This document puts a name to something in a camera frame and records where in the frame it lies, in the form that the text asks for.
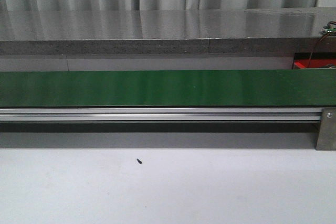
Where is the grey stone counter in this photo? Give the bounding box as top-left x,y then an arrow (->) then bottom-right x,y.
1,7 -> 335,55

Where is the red plastic tray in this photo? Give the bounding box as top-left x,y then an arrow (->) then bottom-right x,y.
292,52 -> 335,69

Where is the green conveyor belt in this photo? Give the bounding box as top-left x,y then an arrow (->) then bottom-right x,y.
1,69 -> 335,108

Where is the small green circuit board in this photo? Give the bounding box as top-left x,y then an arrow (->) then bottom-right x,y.
320,22 -> 336,35

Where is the aluminium conveyor frame rail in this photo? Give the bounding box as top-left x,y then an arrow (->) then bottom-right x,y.
1,107 -> 322,122

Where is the steel conveyor support bracket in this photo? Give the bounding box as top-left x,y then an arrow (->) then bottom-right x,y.
316,108 -> 336,151

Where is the red black wire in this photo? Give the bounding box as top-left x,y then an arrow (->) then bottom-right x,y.
306,20 -> 336,69

